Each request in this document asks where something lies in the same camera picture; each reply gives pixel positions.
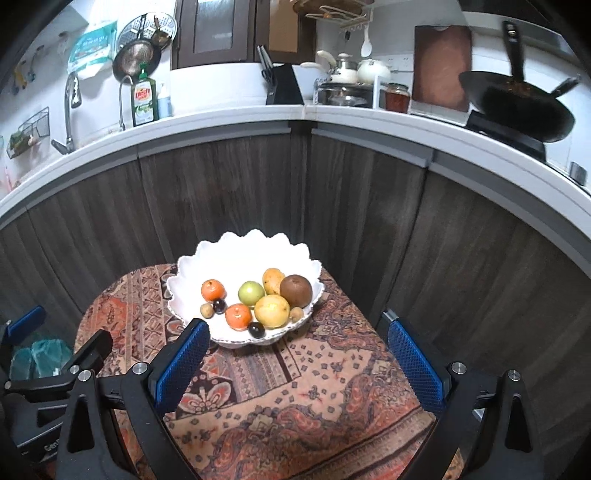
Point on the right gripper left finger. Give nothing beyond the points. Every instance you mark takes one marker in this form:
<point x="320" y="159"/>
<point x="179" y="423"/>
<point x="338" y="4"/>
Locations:
<point x="146" y="392"/>

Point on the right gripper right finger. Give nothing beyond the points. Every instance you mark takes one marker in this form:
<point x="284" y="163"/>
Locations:
<point x="490" y="415"/>

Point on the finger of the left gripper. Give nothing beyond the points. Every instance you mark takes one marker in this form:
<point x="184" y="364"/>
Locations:
<point x="16" y="331"/>
<point x="91" y="355"/>

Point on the small tan longan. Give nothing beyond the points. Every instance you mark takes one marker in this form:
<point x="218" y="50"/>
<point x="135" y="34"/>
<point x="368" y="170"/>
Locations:
<point x="206" y="311"/>
<point x="296" y="314"/>

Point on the dark plum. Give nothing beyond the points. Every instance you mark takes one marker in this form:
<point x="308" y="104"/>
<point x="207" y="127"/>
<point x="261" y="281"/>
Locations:
<point x="256" y="329"/>
<point x="219" y="306"/>

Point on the large orange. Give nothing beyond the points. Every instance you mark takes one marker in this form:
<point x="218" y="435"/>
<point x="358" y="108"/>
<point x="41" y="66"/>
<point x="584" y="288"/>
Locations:
<point x="238" y="316"/>

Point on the brown kiwi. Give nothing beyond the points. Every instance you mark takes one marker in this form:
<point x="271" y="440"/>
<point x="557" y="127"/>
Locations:
<point x="296" y="290"/>

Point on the chrome kitchen faucet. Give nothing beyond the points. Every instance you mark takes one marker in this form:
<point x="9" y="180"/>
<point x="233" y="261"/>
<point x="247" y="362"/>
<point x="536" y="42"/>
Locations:
<point x="72" y="100"/>

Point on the teal plastic bag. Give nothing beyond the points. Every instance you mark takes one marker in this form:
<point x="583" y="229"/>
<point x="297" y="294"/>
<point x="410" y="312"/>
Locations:
<point x="44" y="358"/>

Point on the small orange tangerine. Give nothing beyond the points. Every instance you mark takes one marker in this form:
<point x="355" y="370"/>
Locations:
<point x="212" y="290"/>

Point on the green apple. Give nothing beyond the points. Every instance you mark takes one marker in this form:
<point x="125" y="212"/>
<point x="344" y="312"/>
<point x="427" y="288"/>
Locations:
<point x="250" y="292"/>

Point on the yellow lemon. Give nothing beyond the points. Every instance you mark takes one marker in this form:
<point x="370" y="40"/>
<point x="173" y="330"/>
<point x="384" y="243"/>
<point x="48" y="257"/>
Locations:
<point x="273" y="311"/>

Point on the white scalloped fruit bowl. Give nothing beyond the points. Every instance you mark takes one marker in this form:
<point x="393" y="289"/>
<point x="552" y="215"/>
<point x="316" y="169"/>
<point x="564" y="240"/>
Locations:
<point x="233" y="260"/>

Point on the yellow orange mango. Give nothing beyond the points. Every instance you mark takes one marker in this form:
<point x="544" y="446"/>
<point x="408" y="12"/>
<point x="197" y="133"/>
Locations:
<point x="272" y="278"/>

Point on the green dish soap bottle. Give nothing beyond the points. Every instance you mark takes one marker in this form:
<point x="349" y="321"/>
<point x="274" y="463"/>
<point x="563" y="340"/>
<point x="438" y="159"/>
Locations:
<point x="144" y="99"/>

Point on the teal white package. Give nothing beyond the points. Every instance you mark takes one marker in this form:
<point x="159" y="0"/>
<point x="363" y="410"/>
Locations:
<point x="93" y="51"/>

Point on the hanging metal pan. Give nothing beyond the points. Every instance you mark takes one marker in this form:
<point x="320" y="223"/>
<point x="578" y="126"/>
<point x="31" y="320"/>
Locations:
<point x="136" y="56"/>

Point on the black wok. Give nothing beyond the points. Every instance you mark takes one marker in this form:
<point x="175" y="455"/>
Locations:
<point x="510" y="101"/>

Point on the black knife block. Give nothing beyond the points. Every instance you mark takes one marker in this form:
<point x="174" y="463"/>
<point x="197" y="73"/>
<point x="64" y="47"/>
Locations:
<point x="281" y="83"/>

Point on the glass jar with lid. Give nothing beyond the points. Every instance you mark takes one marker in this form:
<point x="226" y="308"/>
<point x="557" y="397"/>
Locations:
<point x="397" y="97"/>

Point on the dark wooden cabinet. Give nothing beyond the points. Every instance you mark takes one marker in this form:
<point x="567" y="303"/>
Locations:
<point x="213" y="32"/>

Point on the wooden cutting board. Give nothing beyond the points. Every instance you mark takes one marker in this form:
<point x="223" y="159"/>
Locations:
<point x="441" y="54"/>

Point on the white teapot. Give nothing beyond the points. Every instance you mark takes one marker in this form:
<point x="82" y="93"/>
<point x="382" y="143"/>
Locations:
<point x="369" y="69"/>

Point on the white ladle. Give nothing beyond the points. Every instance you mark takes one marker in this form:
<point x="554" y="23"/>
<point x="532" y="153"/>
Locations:
<point x="367" y="46"/>

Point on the wire sponge basket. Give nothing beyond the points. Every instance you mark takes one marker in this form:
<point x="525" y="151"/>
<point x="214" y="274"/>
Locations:
<point x="29" y="133"/>

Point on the white pot with handle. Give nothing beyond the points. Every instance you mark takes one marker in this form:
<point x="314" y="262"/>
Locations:
<point x="342" y="68"/>

